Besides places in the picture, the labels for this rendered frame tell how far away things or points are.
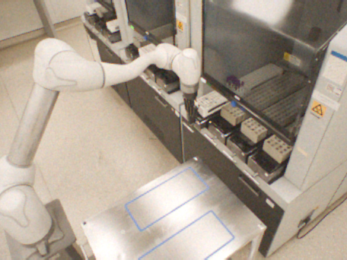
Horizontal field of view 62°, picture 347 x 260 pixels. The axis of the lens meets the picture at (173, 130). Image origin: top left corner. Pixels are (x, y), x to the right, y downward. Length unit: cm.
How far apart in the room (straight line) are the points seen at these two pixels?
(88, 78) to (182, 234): 68
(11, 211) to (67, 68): 58
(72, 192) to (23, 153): 115
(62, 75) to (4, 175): 55
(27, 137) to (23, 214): 30
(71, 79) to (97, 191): 146
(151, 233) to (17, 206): 51
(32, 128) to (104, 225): 49
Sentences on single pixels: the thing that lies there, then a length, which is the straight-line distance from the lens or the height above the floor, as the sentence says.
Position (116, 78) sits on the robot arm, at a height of 127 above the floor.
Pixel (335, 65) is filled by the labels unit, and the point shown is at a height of 137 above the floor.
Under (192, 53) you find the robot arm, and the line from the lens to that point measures 134.
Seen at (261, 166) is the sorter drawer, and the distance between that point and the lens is 140.
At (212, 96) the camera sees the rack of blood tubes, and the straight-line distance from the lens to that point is 165.
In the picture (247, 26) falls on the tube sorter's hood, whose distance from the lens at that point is 122.
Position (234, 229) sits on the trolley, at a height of 82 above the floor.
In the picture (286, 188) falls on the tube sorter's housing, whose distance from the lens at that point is 145.
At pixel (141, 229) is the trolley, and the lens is 121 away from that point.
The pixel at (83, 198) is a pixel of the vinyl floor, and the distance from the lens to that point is 239.
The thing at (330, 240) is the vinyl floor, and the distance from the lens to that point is 225.
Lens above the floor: 190
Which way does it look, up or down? 45 degrees down
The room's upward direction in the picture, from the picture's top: 5 degrees counter-clockwise
